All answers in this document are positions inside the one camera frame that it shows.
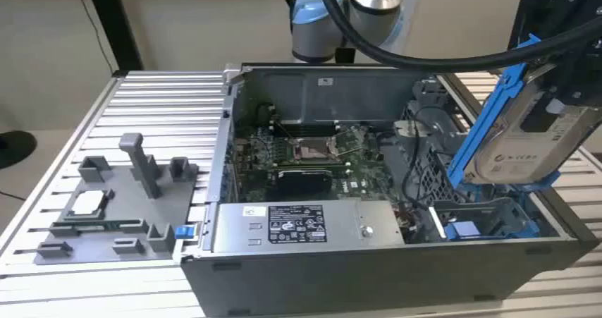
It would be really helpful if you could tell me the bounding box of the hard disk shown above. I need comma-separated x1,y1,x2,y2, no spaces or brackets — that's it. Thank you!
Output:
446,34,602,192

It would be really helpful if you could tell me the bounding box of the perforated metal disk bay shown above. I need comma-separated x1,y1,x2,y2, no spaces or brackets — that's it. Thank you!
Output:
379,80,539,243

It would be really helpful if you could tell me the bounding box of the metal socket cover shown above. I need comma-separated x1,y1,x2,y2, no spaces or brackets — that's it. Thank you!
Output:
330,127,372,157

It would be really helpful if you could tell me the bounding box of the green motherboard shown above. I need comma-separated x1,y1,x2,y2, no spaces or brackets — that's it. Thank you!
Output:
232,120,402,203

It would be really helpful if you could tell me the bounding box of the CPU socket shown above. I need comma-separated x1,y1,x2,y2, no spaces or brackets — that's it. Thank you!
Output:
291,137,336,161

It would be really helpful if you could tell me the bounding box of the silver power supply unit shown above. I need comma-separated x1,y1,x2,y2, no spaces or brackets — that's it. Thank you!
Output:
210,201,406,255

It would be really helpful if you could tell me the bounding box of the open black PC case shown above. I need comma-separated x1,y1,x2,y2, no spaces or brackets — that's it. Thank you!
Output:
180,62,601,316

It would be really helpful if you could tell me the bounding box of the grey parts rack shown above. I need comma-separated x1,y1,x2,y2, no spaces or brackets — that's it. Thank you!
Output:
32,133,202,266

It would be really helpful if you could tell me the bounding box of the green RAM stick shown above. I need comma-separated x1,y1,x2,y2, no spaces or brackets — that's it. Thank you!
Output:
56,219,146,229

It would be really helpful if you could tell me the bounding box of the silver CPU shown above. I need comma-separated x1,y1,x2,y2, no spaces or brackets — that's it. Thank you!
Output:
68,192,107,215

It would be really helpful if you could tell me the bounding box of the black round stand base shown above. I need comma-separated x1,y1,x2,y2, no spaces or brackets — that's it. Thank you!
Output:
0,130,39,171

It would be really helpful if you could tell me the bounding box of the thick black cable hose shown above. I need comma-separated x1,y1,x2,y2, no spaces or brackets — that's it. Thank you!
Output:
314,0,602,74

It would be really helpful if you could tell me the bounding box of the thin black wire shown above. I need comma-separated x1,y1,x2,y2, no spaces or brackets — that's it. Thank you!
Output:
404,105,455,209

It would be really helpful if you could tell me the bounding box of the black frame post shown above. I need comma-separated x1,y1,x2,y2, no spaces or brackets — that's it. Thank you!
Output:
79,0,146,73

